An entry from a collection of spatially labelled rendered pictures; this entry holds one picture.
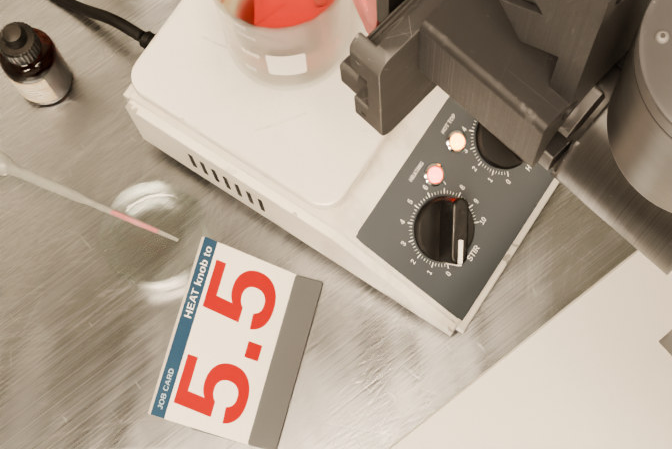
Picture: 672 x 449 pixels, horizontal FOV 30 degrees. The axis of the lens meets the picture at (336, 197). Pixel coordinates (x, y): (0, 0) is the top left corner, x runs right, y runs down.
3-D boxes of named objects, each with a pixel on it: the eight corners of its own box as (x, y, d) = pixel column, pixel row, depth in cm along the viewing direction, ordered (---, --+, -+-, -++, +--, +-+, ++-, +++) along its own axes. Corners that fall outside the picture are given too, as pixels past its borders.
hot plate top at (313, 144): (469, 18, 60) (471, 10, 60) (332, 220, 58) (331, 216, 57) (264, -104, 62) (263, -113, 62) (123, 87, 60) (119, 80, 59)
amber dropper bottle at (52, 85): (40, 45, 69) (5, -8, 62) (84, 73, 69) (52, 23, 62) (7, 88, 69) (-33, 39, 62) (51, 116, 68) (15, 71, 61)
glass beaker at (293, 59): (384, 35, 60) (386, -43, 52) (288, 126, 59) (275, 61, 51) (282, -59, 61) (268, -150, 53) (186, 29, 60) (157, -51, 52)
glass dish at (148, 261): (208, 294, 65) (202, 287, 63) (103, 291, 66) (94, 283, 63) (214, 193, 67) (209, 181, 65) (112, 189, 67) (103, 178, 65)
